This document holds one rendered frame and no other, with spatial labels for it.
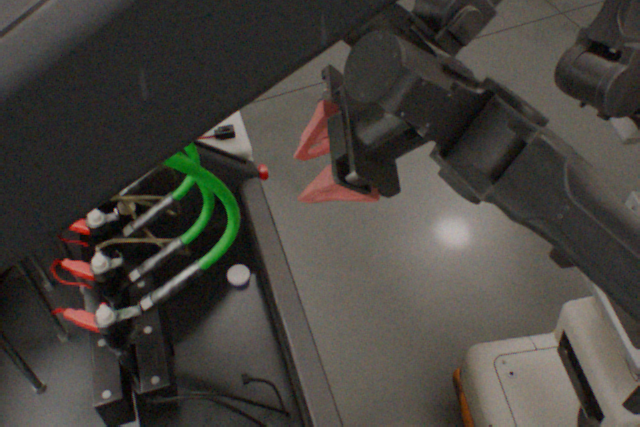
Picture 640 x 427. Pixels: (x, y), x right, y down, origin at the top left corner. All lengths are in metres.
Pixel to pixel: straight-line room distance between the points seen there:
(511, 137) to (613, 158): 2.25
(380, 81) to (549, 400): 1.35
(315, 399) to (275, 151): 1.70
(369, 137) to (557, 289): 1.74
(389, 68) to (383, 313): 1.65
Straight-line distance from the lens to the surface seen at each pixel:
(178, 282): 0.79
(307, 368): 0.94
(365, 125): 0.57
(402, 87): 0.47
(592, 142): 2.77
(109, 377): 0.94
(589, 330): 1.22
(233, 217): 0.71
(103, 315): 0.83
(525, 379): 1.74
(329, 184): 0.57
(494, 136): 0.49
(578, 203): 0.45
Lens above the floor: 1.80
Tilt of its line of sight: 48 degrees down
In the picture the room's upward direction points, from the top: straight up
